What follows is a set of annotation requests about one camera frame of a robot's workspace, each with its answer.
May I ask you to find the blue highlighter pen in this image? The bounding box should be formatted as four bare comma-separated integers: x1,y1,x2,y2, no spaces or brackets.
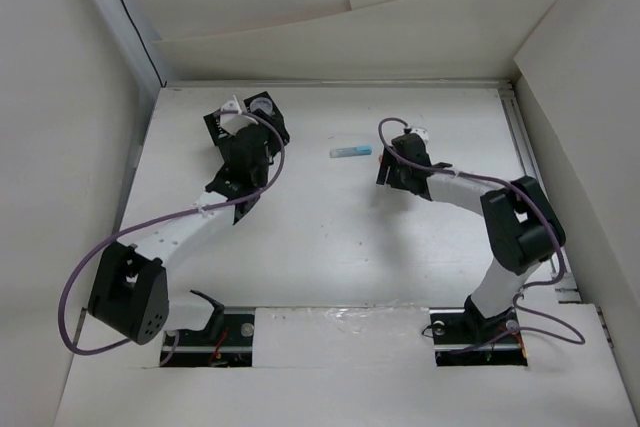
329,145,372,158

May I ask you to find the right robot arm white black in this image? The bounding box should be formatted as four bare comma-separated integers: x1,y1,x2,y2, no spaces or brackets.
376,128,566,343

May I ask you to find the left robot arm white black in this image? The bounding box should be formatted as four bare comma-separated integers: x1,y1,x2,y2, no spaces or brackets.
88,114,290,345

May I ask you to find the black slotted organizer box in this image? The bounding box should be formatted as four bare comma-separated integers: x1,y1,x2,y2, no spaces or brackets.
203,91,290,158

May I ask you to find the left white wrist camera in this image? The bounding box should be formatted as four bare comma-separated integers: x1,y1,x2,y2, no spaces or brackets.
214,95,254,136

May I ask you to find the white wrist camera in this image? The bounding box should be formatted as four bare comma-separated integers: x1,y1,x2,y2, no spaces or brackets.
404,126,429,145
214,95,254,136

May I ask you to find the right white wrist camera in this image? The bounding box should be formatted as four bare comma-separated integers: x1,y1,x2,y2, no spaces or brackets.
404,126,429,145

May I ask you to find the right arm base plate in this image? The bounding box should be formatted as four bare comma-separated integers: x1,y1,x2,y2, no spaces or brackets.
421,308,528,367

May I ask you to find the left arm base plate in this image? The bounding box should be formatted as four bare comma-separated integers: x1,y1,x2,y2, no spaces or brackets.
159,308,256,368

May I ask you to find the aluminium rail right edge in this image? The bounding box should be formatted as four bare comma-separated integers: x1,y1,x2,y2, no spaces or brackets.
498,81,582,304

